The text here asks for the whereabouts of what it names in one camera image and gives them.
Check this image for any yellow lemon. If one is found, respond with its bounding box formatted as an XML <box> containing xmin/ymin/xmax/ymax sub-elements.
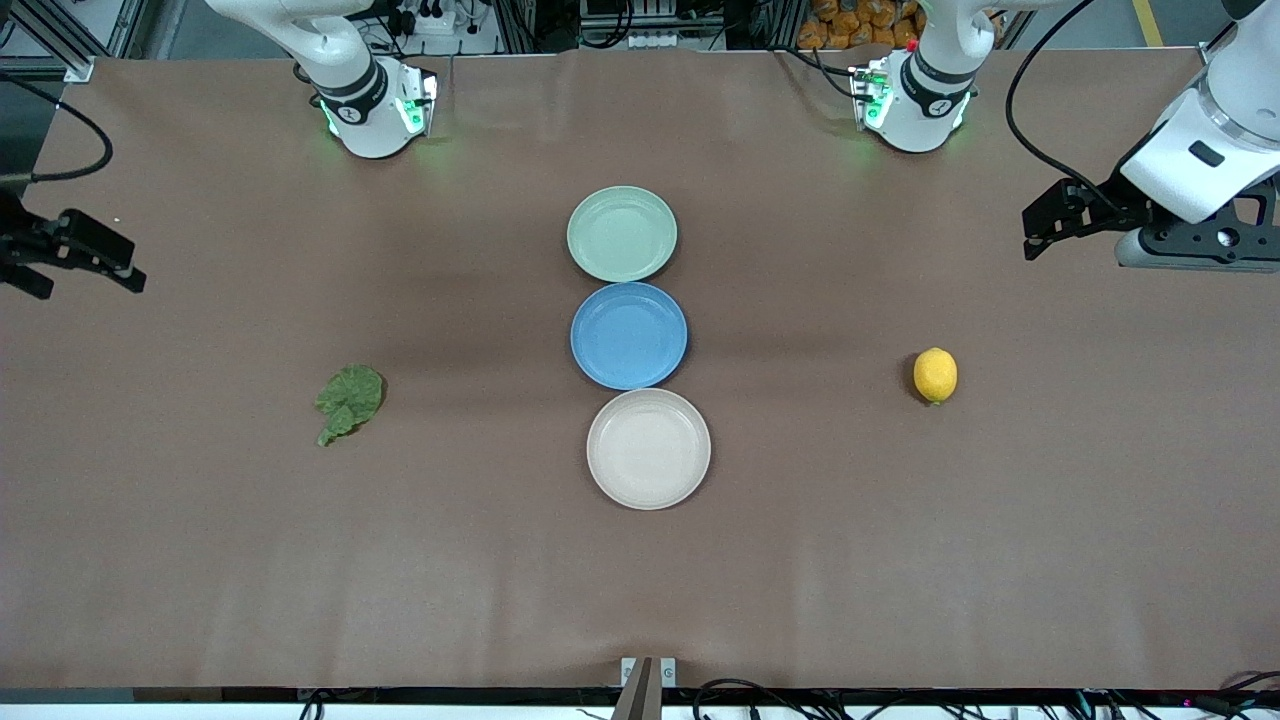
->
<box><xmin>913</xmin><ymin>347</ymin><xmax>959</xmax><ymax>406</ymax></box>

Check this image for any green lettuce leaf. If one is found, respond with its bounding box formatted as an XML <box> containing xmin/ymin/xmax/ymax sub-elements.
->
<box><xmin>314</xmin><ymin>364</ymin><xmax>385</xmax><ymax>448</ymax></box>

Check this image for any pile of oranges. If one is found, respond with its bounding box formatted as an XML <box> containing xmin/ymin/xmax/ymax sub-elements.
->
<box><xmin>797</xmin><ymin>0</ymin><xmax>926</xmax><ymax>51</ymax></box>

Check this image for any brown table cover sheet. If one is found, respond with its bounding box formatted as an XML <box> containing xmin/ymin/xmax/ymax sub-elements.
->
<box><xmin>0</xmin><ymin>48</ymin><xmax>1280</xmax><ymax>691</ymax></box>

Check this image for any white power strip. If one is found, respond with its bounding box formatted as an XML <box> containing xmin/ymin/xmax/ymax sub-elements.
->
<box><xmin>385</xmin><ymin>0</ymin><xmax>471</xmax><ymax>36</ymax></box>

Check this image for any light green round plate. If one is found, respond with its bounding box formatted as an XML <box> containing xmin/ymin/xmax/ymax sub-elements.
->
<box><xmin>566</xmin><ymin>185</ymin><xmax>679</xmax><ymax>284</ymax></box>

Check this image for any blue round plate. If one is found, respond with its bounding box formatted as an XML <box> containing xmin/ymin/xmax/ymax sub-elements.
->
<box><xmin>570</xmin><ymin>281</ymin><xmax>689</xmax><ymax>391</ymax></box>

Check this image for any black equipment rack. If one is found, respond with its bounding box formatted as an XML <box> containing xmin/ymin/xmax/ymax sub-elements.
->
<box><xmin>580</xmin><ymin>0</ymin><xmax>726</xmax><ymax>49</ymax></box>

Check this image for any beige round plate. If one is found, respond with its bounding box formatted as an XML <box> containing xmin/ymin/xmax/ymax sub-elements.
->
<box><xmin>586</xmin><ymin>388</ymin><xmax>712</xmax><ymax>511</ymax></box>

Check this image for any black left arm base cable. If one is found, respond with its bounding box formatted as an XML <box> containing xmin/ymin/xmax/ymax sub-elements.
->
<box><xmin>785</xmin><ymin>45</ymin><xmax>863</xmax><ymax>101</ymax></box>

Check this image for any white metal bracket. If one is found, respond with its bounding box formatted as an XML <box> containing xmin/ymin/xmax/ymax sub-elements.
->
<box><xmin>612</xmin><ymin>656</ymin><xmax>678</xmax><ymax>720</ymax></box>

